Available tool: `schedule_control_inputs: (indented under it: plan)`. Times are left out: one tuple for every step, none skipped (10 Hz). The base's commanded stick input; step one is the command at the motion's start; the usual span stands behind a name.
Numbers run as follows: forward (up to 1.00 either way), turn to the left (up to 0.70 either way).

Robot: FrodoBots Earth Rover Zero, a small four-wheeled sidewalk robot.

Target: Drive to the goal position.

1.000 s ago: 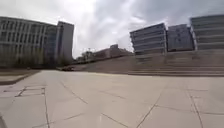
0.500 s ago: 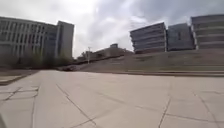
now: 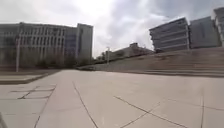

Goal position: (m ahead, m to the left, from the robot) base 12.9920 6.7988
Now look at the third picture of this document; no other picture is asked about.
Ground grey banded tall building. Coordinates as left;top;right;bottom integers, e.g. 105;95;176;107
148;6;224;53

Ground lamp pole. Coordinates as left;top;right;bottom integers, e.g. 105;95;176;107
105;46;111;65

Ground row of trees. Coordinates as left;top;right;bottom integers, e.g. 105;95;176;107
0;53;93;70

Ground large grey office building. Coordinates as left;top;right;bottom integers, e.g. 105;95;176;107
0;21;95;68

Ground wide stone stairs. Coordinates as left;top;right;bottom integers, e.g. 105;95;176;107
77;46;224;79

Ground raised stone platform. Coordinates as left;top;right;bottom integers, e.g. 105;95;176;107
0;69;60;86

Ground pale stone slab plaza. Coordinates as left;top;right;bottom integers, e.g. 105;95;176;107
0;69;224;128

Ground low dark-roofed building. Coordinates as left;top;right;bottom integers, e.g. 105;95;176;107
94;42;155;65

